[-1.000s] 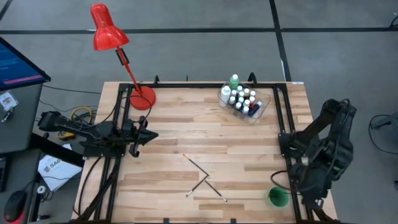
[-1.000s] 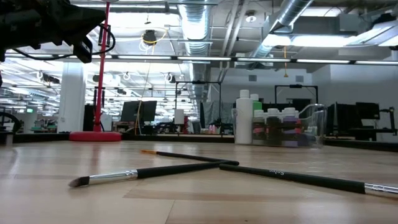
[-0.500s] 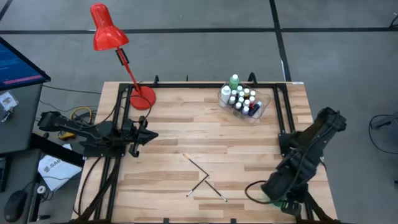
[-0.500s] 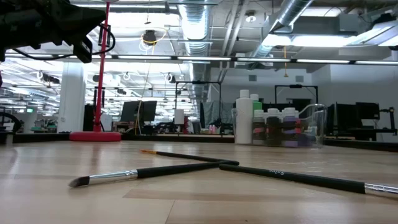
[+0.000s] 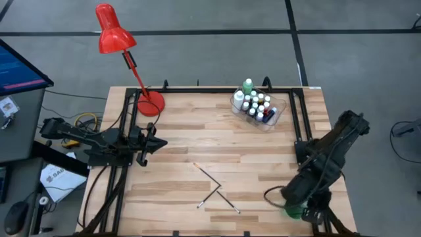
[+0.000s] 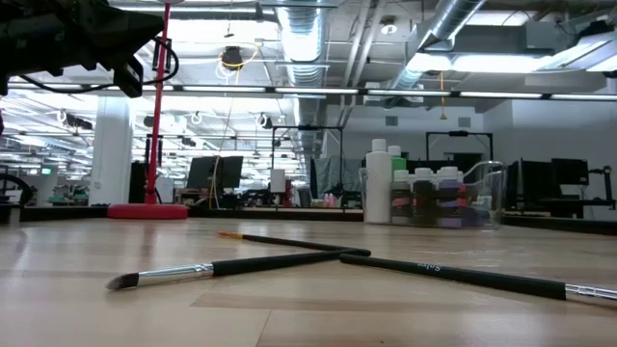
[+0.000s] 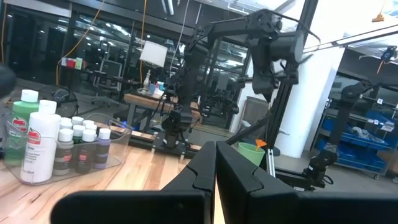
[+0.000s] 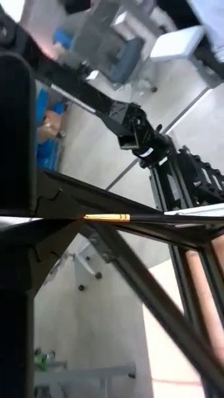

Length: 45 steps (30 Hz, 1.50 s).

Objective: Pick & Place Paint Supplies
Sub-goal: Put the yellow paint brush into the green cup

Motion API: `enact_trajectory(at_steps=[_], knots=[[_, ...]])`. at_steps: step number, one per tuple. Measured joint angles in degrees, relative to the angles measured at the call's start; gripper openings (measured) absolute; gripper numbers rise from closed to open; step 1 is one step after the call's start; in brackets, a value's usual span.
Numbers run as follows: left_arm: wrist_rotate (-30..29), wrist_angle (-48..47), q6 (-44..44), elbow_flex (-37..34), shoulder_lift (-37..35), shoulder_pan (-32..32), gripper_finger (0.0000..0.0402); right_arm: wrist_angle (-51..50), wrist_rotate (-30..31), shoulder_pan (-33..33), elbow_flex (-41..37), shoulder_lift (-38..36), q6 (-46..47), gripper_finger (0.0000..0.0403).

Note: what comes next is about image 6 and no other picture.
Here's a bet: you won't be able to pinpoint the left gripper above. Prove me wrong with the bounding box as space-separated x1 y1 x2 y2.
28 0 166 78

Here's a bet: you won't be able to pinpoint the black brush dark bristles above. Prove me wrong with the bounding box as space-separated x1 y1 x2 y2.
104 247 372 291

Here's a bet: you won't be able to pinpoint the large white bottle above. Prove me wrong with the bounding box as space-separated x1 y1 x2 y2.
364 138 393 225

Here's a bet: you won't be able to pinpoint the large green bottle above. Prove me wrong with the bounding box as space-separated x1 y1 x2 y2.
389 144 410 172

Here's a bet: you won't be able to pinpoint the small dark paint bottle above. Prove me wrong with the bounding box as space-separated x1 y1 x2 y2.
390 169 413 227
412 167 437 227

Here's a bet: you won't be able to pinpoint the small purple paint bottle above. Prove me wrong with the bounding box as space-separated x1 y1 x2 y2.
437 166 466 229

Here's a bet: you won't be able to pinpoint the black brush white print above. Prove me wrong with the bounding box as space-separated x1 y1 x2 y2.
338 253 617 303

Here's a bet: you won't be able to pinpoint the black computer monitor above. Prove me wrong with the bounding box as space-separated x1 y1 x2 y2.
186 156 224 190
221 155 245 190
550 157 590 187
509 158 550 203

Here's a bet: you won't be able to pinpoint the red desk lamp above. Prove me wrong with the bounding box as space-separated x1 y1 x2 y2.
106 0 190 221

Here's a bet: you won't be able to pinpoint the black curved hoop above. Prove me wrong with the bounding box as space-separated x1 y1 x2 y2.
0 172 34 208

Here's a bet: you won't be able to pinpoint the ceiling strip light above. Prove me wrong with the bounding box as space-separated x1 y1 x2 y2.
0 82 617 101

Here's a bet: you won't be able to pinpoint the grey fabric cover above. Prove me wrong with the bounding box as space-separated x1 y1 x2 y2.
310 156 362 194

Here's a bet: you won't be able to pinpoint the black paintbrush orange pointed tip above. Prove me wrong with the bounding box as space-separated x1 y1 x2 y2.
216 231 361 253

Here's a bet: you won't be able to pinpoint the clear plastic bin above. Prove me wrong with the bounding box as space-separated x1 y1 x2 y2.
359 159 508 230

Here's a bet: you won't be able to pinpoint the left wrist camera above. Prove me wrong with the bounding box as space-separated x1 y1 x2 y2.
112 56 146 99

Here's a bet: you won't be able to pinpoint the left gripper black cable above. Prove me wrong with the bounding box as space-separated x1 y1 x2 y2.
18 38 180 95

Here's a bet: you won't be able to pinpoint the black ceiling cable reel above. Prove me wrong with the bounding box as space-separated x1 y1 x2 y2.
220 45 245 71

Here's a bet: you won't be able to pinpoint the yellow hanging cable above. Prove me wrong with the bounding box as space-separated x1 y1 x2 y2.
207 67 242 208

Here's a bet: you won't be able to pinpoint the silver ventilation duct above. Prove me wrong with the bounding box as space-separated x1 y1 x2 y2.
275 0 332 160
385 0 488 93

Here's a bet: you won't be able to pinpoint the black station frame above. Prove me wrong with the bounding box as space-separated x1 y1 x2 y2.
424 129 496 163

